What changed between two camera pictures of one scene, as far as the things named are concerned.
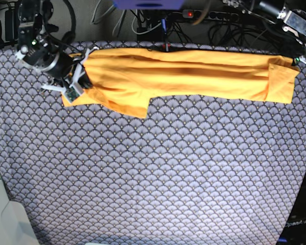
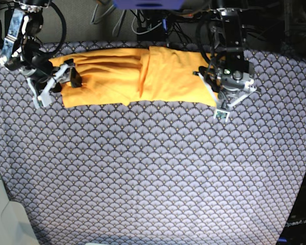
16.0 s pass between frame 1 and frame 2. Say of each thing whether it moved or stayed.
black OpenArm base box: stayed
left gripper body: moved
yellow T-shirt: moved
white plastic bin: stayed
